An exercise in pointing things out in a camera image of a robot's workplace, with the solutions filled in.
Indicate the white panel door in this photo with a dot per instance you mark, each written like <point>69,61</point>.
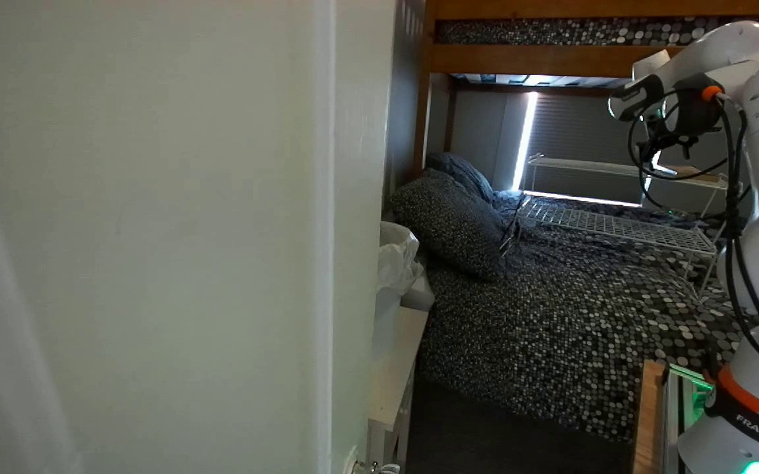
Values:
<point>133,238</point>

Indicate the black white dotted bedspread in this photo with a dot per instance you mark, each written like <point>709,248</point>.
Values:
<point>573,334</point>

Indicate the wooden bunk bed frame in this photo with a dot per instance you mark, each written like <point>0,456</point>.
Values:
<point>529,60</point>

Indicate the wooden base board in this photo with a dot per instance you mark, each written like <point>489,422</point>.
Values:
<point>650,422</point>

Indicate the dotted bunk mattress bedding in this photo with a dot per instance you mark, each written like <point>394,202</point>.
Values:
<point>573,34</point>

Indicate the grey window blind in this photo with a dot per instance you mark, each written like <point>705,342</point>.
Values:
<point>573,134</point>

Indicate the white plastic bag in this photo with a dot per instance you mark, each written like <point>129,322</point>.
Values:
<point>396,253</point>

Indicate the dotted dark pillow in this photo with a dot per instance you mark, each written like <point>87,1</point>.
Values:
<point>472,176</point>
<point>454,226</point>

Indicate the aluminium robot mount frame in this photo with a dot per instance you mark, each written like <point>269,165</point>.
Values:
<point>691,397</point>

